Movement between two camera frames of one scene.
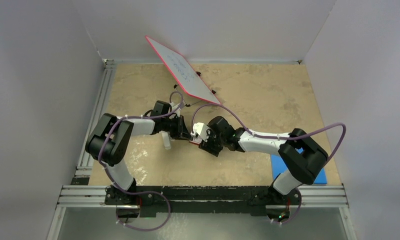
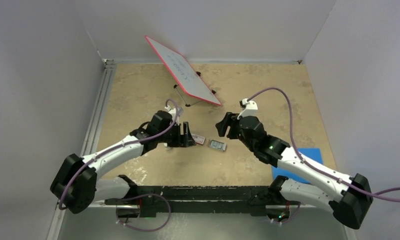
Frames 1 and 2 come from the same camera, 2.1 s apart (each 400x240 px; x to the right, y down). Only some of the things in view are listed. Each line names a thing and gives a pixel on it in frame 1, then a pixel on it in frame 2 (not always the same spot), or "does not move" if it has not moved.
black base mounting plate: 235,199 does not move
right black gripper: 208,145 → 230,120
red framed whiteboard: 185,73 does not move
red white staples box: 195,140 does not move
